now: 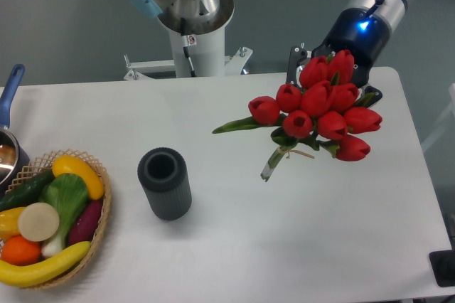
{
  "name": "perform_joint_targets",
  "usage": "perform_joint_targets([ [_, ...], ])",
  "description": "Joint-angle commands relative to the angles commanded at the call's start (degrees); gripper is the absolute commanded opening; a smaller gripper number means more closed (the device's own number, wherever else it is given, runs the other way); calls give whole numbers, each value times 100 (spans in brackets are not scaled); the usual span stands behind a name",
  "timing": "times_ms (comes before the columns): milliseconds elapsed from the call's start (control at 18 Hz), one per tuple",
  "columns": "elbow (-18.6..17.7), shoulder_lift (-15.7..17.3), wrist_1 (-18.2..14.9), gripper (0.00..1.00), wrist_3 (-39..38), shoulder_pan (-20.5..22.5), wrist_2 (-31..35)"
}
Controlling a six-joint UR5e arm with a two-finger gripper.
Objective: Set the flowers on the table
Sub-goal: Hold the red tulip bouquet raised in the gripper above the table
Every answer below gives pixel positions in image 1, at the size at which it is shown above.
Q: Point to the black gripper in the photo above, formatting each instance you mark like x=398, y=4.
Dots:
x=363, y=36

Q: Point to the purple sweet potato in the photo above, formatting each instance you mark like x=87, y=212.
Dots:
x=87, y=223

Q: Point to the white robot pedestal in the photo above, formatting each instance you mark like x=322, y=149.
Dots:
x=196, y=30

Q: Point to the yellow bell pepper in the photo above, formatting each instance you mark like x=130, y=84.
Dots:
x=9, y=223

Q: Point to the green bok choy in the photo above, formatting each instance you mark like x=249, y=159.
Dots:
x=67, y=193

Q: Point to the yellow banana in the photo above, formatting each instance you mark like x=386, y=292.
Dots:
x=41, y=272

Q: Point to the dark green cucumber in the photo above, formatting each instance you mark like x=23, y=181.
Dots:
x=28, y=192

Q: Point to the woven wicker basket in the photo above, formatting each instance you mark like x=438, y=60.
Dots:
x=45, y=162

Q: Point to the red tulip bouquet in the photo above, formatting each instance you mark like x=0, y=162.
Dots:
x=323, y=114

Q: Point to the black device at edge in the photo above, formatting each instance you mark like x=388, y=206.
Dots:
x=442, y=263

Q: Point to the orange fruit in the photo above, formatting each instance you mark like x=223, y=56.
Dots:
x=20, y=251

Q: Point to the dark grey ribbed vase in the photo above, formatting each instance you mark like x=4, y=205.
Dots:
x=163, y=175

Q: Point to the blue handled saucepan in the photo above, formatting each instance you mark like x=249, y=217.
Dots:
x=13, y=157

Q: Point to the beige round slice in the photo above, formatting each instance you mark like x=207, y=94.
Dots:
x=38, y=222

